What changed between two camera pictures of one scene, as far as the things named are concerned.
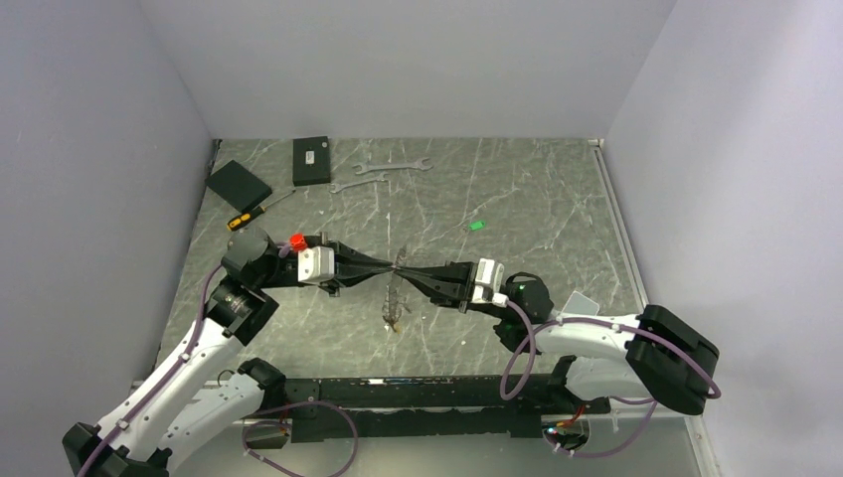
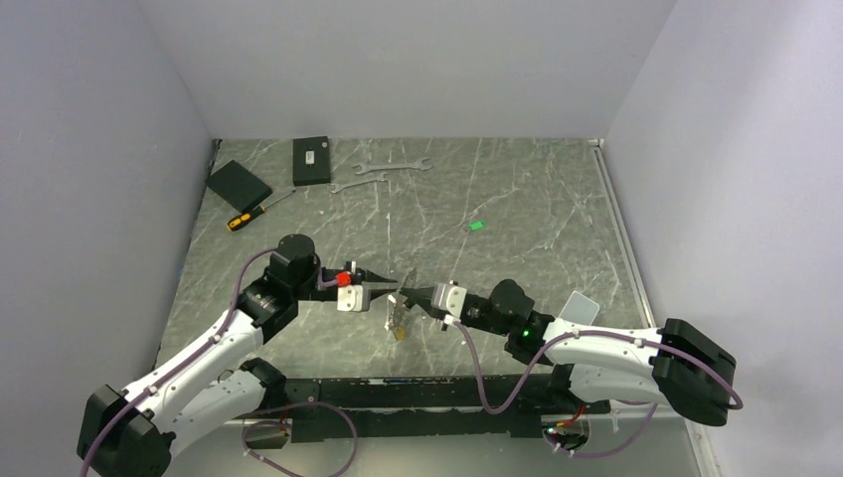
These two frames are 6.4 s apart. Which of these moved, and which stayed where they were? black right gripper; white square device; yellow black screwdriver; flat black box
Moved: black right gripper
Stayed: white square device; yellow black screwdriver; flat black box
